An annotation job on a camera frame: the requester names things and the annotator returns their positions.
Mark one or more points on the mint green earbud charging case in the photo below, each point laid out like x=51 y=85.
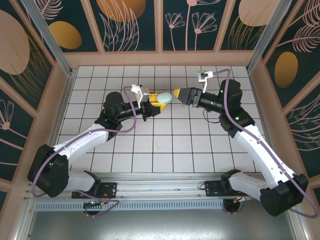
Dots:
x=165 y=98

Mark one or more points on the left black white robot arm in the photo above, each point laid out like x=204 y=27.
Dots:
x=82 y=142

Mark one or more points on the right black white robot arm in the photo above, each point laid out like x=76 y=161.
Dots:
x=262 y=152

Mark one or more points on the grey metal sheet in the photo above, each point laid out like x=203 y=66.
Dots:
x=160 y=225

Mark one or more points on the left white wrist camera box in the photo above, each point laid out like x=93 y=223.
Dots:
x=135 y=89

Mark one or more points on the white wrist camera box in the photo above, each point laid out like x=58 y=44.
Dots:
x=135 y=89
x=205 y=75

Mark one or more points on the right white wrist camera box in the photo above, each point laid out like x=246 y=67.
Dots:
x=205 y=75

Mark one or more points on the aluminium side rail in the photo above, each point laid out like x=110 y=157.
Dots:
x=258 y=100
x=65 y=100

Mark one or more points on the aluminium corner post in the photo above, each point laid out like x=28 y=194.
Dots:
x=50 y=38
x=268 y=37

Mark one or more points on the aluminium mounting rail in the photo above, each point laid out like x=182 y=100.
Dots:
x=160 y=186

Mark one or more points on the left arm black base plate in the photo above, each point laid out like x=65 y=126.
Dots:
x=110 y=188

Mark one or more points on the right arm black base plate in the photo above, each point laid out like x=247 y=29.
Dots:
x=212 y=187

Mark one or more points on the aluminium frame bar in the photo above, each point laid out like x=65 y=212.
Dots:
x=23 y=220
x=297 y=225

